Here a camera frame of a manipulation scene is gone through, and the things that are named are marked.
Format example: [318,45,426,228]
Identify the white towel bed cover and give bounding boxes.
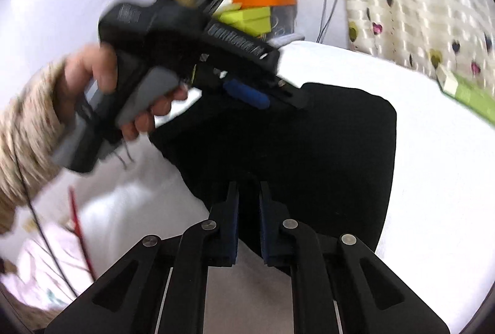
[75,42,494,333]

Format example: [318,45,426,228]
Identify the lime green shoe box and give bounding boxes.
[214,6,272,37]

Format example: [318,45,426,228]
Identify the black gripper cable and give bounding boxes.
[11,139,81,300]

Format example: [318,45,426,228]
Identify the black pants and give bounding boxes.
[150,83,397,253]

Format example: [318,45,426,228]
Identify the person's left hand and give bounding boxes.
[61,42,190,142]

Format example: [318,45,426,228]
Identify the green white flat box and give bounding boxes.
[435,65,495,125]

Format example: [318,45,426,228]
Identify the floral sleeve left forearm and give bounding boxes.
[1,61,65,234]

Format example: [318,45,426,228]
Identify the heart pattern striped curtain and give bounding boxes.
[346,0,494,87]

